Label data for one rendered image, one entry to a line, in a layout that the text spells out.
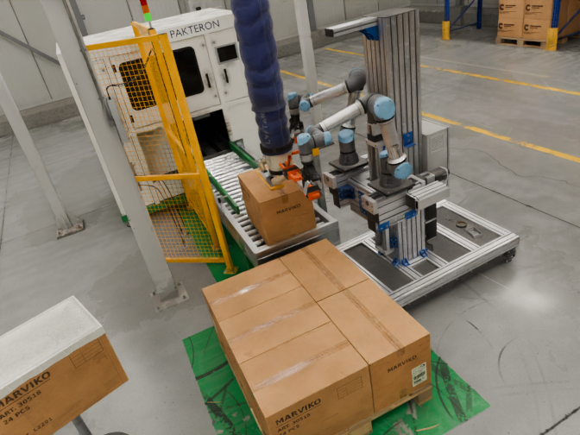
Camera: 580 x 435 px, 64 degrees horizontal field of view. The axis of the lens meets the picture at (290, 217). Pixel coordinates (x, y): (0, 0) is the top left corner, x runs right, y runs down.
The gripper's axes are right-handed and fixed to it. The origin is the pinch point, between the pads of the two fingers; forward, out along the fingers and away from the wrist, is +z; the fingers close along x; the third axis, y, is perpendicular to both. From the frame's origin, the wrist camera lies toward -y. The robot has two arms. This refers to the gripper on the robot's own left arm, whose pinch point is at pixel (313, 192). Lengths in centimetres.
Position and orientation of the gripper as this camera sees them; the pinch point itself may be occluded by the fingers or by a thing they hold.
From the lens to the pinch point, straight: 274.7
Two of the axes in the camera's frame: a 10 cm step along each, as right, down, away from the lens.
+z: 1.7, 8.5, 5.0
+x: -9.3, 3.0, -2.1
